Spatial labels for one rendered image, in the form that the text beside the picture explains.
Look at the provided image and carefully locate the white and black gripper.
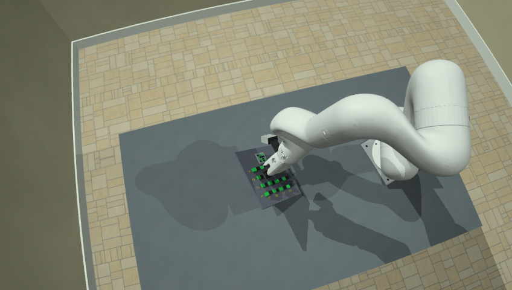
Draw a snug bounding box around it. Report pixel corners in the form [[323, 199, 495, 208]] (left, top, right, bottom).
[[261, 150, 293, 179]]

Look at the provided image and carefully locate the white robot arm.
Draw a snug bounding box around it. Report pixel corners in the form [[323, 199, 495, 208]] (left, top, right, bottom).
[[261, 59, 471, 181]]

